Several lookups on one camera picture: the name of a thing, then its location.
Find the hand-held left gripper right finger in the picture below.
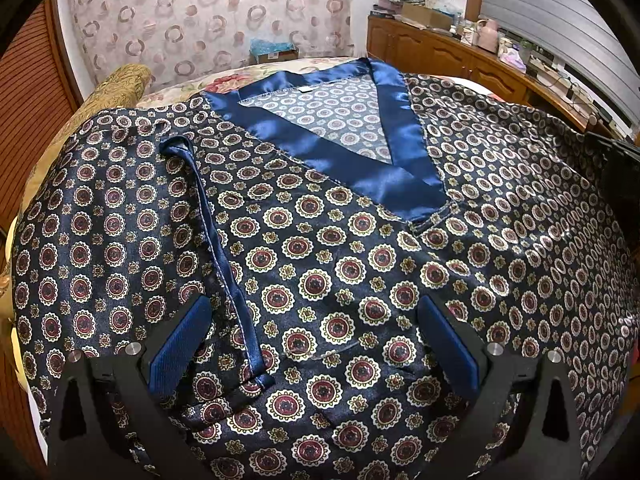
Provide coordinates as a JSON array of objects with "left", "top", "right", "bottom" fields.
[{"left": 419, "top": 294, "right": 601, "bottom": 480}]

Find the pink kettle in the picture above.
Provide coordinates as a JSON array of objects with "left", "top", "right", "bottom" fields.
[{"left": 475, "top": 17, "right": 501, "bottom": 53}]

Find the navy medallion-print satin pajama top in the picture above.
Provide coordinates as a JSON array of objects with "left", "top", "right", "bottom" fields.
[{"left": 10, "top": 57, "right": 640, "bottom": 480}]

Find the wooden cabinet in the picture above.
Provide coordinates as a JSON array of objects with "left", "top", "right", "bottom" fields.
[{"left": 366, "top": 14, "right": 601, "bottom": 136}]

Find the brown louvered wooden door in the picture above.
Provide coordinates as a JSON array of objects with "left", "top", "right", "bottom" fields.
[{"left": 0, "top": 0, "right": 86, "bottom": 466}]

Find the circle-print sheer curtain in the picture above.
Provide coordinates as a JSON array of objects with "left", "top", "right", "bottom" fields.
[{"left": 65, "top": 0, "right": 363, "bottom": 88}]

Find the grey window roller blind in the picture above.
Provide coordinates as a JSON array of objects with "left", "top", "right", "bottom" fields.
[{"left": 477, "top": 0, "right": 640, "bottom": 131}]

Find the pink plastic bag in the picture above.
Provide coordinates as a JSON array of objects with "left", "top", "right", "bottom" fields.
[{"left": 502, "top": 45, "right": 528, "bottom": 71}]

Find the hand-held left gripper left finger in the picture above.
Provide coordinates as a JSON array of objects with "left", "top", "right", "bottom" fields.
[{"left": 47, "top": 295, "right": 216, "bottom": 480}]

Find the cardboard box with blue bags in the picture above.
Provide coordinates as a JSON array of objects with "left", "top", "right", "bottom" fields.
[{"left": 249, "top": 37, "right": 301, "bottom": 66}]

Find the beige rose-print bedsheet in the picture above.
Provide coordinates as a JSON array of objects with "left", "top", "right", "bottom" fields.
[{"left": 135, "top": 55, "right": 371, "bottom": 108}]

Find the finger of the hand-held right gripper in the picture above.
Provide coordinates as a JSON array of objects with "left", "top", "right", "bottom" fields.
[{"left": 585, "top": 131, "right": 640, "bottom": 161}]

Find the yellow patterned folded blanket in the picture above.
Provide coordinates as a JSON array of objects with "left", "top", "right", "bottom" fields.
[{"left": 0, "top": 64, "right": 153, "bottom": 311}]

